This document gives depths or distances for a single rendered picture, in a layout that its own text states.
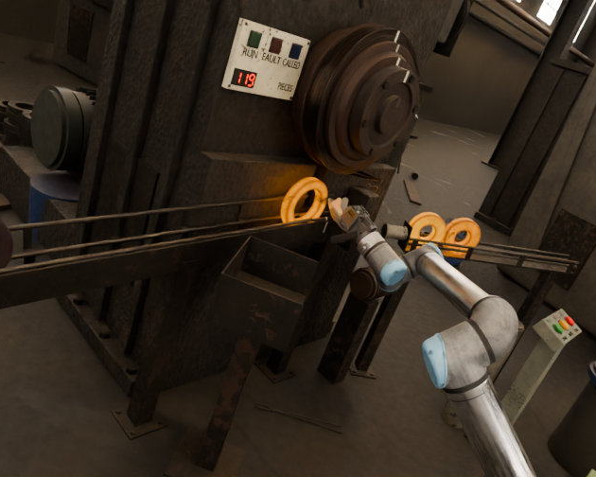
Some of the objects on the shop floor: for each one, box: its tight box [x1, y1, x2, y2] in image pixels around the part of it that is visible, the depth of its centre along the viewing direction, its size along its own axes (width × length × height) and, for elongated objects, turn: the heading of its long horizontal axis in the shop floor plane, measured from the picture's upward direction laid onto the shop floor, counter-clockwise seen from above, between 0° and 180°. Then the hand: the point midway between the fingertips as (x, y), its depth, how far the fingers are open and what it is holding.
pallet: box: [0, 99, 34, 171], centre depth 324 cm, size 120×82×44 cm
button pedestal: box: [464, 309, 582, 439], centre depth 203 cm, size 16×24×62 cm, turn 98°
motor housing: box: [317, 266, 402, 384], centre depth 213 cm, size 13×22×54 cm, turn 98°
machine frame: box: [55, 0, 453, 398], centre depth 198 cm, size 73×108×176 cm
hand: (329, 202), depth 183 cm, fingers closed
